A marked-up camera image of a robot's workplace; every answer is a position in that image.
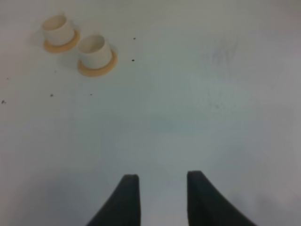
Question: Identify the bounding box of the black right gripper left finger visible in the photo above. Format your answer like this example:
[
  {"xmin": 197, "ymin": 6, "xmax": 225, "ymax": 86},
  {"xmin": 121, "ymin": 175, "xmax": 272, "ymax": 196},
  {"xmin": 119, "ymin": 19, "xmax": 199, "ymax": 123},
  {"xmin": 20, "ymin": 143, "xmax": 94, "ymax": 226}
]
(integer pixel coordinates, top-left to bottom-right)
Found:
[{"xmin": 88, "ymin": 174, "xmax": 141, "ymax": 226}]

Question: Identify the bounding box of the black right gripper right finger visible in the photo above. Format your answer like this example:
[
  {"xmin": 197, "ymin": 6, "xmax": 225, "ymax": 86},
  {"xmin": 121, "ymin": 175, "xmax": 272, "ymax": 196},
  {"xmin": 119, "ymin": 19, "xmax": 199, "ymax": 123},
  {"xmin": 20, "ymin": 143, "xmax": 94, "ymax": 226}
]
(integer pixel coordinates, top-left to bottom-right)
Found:
[{"xmin": 187, "ymin": 171, "xmax": 255, "ymax": 226}]

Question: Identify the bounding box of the orange coaster near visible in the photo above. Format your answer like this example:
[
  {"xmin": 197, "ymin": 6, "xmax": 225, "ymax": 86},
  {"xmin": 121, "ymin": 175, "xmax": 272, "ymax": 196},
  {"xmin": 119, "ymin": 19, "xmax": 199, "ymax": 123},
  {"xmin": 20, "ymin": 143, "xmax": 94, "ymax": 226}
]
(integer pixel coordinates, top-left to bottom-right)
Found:
[{"xmin": 77, "ymin": 50, "xmax": 118, "ymax": 77}]

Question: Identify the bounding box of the orange coaster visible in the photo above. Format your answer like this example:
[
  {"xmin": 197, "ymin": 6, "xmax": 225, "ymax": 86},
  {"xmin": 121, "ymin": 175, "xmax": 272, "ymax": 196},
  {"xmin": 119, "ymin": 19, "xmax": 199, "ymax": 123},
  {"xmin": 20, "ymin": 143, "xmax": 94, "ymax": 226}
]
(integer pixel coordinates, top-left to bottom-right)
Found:
[
  {"xmin": 43, "ymin": 30, "xmax": 80, "ymax": 53},
  {"xmin": 77, "ymin": 50, "xmax": 118, "ymax": 77}
]

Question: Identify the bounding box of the white teacup near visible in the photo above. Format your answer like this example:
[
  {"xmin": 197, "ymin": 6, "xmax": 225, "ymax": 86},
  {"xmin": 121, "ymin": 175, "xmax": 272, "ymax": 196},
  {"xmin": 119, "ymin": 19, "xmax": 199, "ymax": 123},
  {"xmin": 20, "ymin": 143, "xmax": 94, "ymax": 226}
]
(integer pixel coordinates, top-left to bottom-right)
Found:
[{"xmin": 77, "ymin": 34, "xmax": 113, "ymax": 69}]

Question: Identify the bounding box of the white teacup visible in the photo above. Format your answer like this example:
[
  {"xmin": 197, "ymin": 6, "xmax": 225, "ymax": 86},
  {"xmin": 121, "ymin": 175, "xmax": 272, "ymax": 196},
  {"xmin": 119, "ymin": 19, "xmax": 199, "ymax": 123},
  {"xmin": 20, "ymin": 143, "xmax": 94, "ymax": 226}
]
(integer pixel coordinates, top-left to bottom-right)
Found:
[
  {"xmin": 77, "ymin": 34, "xmax": 113, "ymax": 69},
  {"xmin": 42, "ymin": 15, "xmax": 75, "ymax": 46}
]

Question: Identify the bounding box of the orange coaster far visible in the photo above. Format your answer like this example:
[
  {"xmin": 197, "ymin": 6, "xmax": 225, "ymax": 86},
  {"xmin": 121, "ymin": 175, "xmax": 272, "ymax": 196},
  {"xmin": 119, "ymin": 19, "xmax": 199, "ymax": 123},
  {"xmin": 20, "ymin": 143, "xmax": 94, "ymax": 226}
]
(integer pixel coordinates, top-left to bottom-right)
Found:
[{"xmin": 43, "ymin": 30, "xmax": 80, "ymax": 53}]

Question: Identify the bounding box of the white teacup far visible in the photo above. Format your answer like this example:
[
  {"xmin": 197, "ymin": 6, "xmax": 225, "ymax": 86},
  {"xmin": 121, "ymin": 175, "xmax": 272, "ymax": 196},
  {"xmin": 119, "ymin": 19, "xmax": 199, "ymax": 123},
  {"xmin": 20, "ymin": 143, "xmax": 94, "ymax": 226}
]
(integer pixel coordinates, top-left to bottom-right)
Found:
[{"xmin": 42, "ymin": 15, "xmax": 75, "ymax": 46}]

